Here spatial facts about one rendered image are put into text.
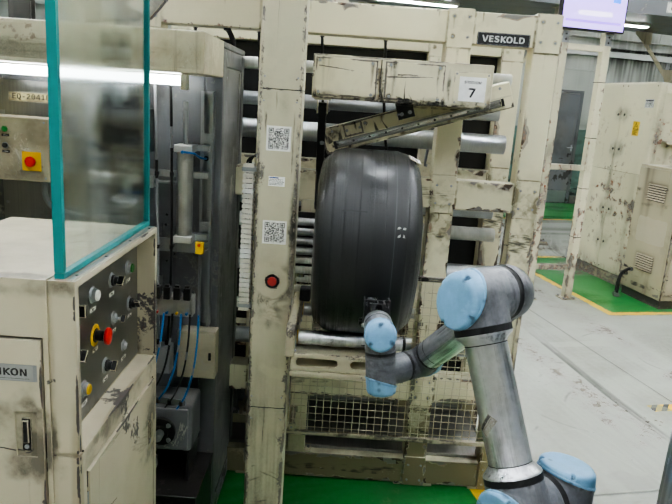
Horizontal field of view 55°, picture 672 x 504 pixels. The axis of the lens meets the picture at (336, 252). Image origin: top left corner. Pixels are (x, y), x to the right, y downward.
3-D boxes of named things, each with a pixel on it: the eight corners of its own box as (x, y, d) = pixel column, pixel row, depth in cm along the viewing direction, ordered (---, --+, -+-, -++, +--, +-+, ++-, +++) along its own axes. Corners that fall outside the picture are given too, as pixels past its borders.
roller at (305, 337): (295, 338, 206) (293, 346, 202) (295, 326, 204) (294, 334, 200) (403, 346, 206) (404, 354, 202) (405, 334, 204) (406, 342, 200)
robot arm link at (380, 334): (365, 357, 152) (364, 321, 152) (363, 345, 163) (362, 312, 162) (398, 356, 152) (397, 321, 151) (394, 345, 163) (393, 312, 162)
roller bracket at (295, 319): (284, 357, 198) (286, 327, 196) (294, 315, 237) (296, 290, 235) (295, 358, 198) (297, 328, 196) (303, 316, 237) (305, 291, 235)
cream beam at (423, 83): (311, 98, 216) (313, 52, 213) (314, 98, 241) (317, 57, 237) (490, 110, 216) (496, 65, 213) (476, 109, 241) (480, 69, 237)
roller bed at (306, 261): (264, 292, 246) (268, 215, 240) (269, 281, 261) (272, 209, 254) (316, 295, 246) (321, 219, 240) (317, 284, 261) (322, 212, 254)
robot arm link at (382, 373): (413, 391, 160) (413, 348, 159) (378, 401, 154) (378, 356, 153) (393, 384, 167) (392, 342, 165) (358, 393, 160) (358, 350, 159)
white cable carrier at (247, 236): (237, 310, 208) (242, 162, 197) (240, 305, 213) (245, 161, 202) (251, 311, 208) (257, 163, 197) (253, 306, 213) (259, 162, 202)
